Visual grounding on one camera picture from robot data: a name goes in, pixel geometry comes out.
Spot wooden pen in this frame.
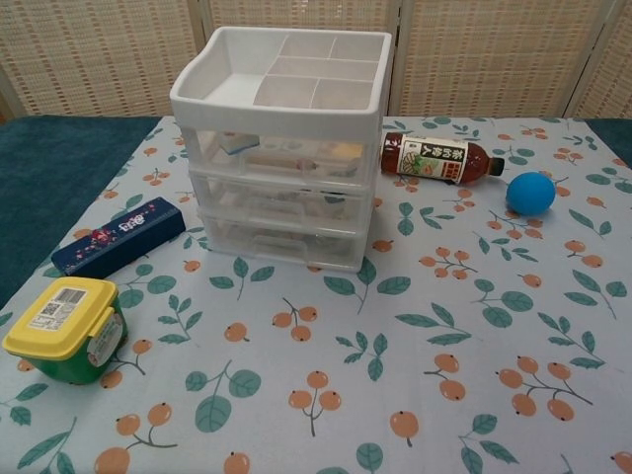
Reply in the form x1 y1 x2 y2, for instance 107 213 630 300
246 156 322 173

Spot clear drawer holding pen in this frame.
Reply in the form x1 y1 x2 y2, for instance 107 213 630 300
189 128 379 188

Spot blue ball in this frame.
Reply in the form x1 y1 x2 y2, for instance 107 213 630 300
507 171 557 216

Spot woven bamboo folding screen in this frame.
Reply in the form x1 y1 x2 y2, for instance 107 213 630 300
0 0 632 120

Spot white mahjong tile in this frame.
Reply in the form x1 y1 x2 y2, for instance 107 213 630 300
219 132 262 158

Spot navy blue floral box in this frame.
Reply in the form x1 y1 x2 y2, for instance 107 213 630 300
50 196 188 277

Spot floral fruit print tablecloth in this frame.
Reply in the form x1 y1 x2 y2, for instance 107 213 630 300
0 116 632 474

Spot white plastic drawer organizer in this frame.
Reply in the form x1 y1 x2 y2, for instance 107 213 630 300
169 27 395 274

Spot green tub with yellow lid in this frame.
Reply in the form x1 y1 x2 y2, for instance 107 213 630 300
2 276 129 386

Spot brown tea bottle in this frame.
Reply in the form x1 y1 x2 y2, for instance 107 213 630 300
379 131 506 188

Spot clear plastic drawer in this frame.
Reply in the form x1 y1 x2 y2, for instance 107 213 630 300
190 167 377 233
199 206 371 274

